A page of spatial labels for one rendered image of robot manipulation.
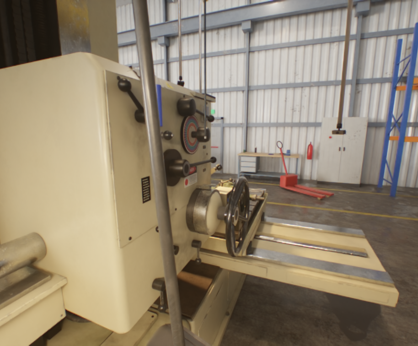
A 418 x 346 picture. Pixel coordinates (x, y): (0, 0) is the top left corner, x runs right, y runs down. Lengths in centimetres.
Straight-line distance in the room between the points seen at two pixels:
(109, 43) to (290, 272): 195
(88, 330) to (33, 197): 94
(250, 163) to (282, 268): 609
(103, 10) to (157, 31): 859
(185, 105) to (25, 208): 69
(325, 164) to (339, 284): 624
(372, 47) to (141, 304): 871
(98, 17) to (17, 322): 148
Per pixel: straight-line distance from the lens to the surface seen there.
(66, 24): 150
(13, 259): 95
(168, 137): 75
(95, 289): 87
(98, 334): 160
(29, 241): 98
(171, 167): 83
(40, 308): 100
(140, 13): 36
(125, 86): 64
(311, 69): 859
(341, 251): 227
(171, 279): 39
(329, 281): 186
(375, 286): 192
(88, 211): 74
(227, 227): 90
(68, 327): 171
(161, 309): 98
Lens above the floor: 170
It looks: 11 degrees down
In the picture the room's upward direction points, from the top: straight up
